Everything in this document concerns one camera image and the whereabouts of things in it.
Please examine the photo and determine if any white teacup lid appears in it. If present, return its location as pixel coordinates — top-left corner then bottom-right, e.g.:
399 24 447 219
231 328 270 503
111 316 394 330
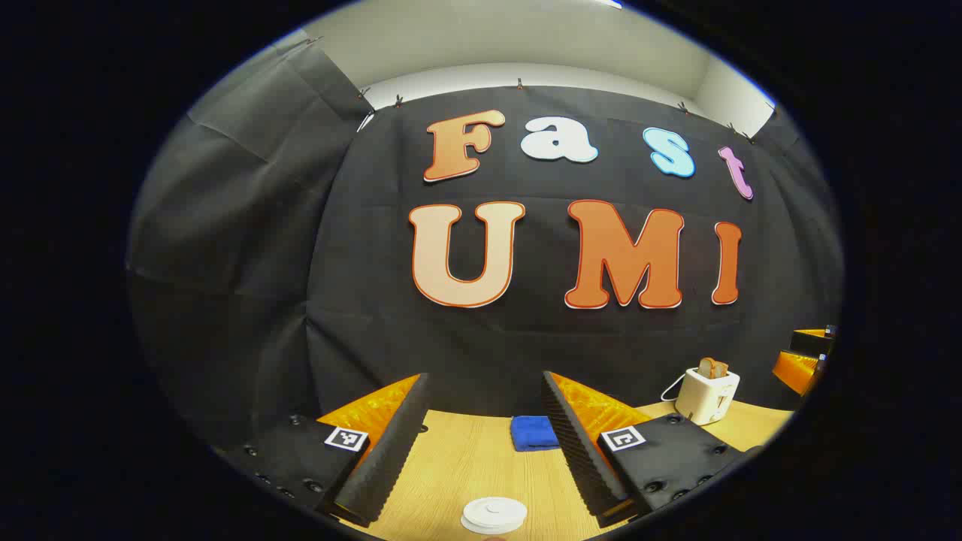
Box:
461 496 528 530

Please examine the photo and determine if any blue cloth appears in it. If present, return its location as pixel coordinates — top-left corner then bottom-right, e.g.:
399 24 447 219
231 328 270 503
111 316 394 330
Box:
510 416 561 452

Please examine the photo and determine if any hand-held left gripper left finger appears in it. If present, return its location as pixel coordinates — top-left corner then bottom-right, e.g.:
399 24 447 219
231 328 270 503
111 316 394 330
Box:
214 372 433 528

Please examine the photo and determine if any white toaster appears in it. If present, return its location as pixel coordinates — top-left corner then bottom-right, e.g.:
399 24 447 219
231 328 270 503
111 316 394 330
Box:
675 367 741 426

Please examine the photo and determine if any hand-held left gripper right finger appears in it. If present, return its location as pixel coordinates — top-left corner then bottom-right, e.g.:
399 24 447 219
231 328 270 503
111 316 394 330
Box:
541 370 764 529

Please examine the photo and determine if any black backdrop cloth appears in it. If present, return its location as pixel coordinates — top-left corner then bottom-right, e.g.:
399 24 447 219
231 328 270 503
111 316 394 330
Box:
126 41 844 452

